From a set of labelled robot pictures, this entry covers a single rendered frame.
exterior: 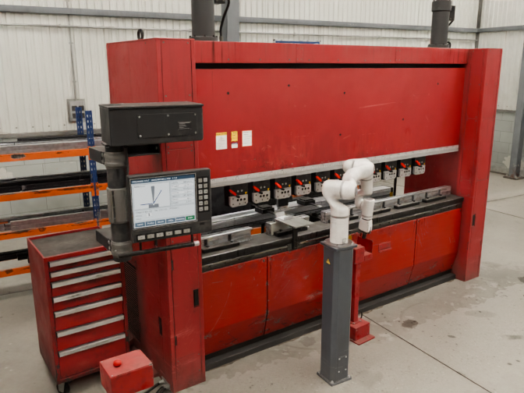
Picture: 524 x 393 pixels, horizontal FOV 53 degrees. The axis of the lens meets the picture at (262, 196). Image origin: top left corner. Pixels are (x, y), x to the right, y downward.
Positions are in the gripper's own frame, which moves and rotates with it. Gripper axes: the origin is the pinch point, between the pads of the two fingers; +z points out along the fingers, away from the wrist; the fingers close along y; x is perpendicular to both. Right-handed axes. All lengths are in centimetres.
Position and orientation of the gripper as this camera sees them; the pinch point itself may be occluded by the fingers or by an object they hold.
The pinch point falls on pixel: (364, 235)
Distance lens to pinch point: 417.3
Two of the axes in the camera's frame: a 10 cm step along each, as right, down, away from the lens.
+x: 7.7, -1.9, 6.1
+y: 6.3, 3.1, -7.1
